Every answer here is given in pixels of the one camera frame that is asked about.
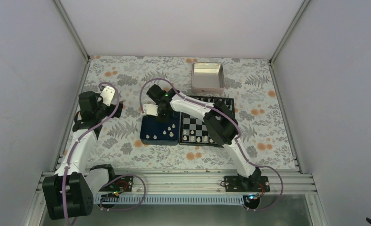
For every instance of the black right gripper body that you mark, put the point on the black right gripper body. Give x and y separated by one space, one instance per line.
166 113

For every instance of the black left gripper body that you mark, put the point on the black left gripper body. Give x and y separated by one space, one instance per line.
99 113

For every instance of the dark blue piece tray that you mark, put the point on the dark blue piece tray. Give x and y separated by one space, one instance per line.
157 133

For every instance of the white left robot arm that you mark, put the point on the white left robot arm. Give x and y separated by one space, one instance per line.
68 193

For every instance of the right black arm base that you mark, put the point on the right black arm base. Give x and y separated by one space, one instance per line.
255 186

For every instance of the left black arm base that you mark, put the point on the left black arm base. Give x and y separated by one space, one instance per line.
109 195

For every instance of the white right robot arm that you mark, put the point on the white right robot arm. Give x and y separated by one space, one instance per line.
221 125

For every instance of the black white chess board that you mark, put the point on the black white chess board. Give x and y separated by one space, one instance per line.
193 131

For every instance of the silver metal tin box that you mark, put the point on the silver metal tin box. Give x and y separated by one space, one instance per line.
207 78

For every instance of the floral patterned table mat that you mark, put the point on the floral patterned table mat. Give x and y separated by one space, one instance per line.
247 81

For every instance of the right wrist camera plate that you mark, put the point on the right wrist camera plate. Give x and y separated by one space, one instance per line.
150 109

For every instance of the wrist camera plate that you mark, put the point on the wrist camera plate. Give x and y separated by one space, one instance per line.
107 95
150 109

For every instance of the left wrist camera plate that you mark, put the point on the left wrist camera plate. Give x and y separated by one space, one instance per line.
107 95

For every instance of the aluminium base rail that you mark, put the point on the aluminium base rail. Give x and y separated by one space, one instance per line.
196 187

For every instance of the aluminium frame post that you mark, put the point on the aluminium frame post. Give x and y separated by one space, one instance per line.
300 12
63 13

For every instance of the right aluminium frame post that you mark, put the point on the right aluminium frame post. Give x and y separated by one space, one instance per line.
300 12

